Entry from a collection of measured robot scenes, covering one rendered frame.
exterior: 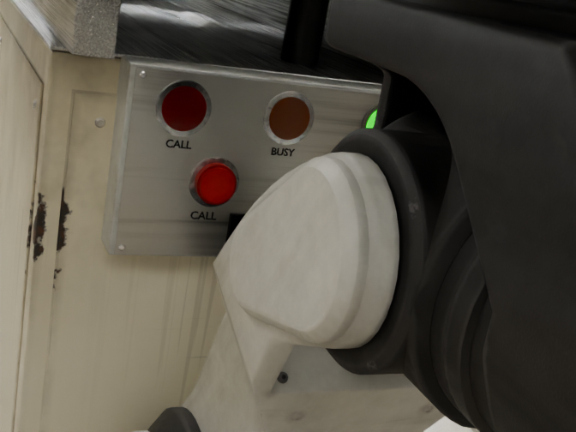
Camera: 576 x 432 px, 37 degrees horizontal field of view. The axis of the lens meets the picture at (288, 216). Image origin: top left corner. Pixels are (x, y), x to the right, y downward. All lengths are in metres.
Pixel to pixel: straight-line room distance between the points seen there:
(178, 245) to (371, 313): 0.31
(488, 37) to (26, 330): 0.46
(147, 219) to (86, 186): 0.05
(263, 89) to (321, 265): 0.28
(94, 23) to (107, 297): 0.21
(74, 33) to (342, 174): 0.27
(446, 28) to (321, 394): 0.23
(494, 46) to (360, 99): 0.35
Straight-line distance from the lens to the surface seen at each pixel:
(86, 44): 0.58
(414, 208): 0.34
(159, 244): 0.63
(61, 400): 0.71
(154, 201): 0.62
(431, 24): 0.35
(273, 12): 1.04
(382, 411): 0.52
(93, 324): 0.68
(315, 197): 0.37
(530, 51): 0.30
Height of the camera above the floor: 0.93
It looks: 17 degrees down
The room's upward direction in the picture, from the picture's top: 10 degrees clockwise
